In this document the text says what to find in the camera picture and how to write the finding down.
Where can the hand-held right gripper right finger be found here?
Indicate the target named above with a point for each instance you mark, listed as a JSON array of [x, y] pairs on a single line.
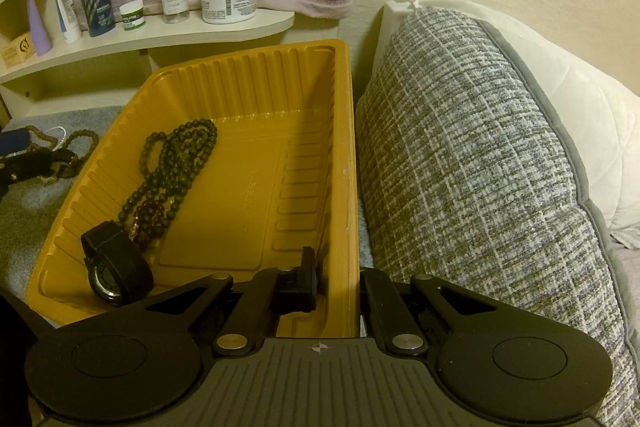
[[372, 297]]

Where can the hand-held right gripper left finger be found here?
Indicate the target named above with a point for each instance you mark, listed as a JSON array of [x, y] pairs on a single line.
[[306, 287]]

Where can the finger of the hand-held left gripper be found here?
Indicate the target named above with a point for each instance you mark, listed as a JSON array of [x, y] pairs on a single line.
[[15, 143]]

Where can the black silver-case wristwatch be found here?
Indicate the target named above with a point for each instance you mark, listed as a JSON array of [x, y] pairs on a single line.
[[55, 164]]

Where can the orange plastic tray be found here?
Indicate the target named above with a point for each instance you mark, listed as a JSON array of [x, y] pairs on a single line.
[[240, 167]]

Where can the blue-grey fleece towel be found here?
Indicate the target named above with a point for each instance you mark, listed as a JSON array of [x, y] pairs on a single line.
[[30, 227]]

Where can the small cardboard box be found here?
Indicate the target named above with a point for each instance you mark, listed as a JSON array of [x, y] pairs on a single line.
[[17, 51]]

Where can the purple cone bottle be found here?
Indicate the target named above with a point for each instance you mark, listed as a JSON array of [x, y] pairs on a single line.
[[40, 32]]

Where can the grey woven pillow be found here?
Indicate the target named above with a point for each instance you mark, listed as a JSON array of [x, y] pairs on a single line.
[[475, 182]]

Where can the small green-label jar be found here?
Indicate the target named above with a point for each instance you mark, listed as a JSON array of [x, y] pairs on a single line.
[[132, 17]]

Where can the cream corner shelf unit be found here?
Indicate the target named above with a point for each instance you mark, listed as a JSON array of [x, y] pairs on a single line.
[[225, 32]]

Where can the white quilted pillow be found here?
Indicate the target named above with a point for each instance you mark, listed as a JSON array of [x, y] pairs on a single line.
[[590, 117]]

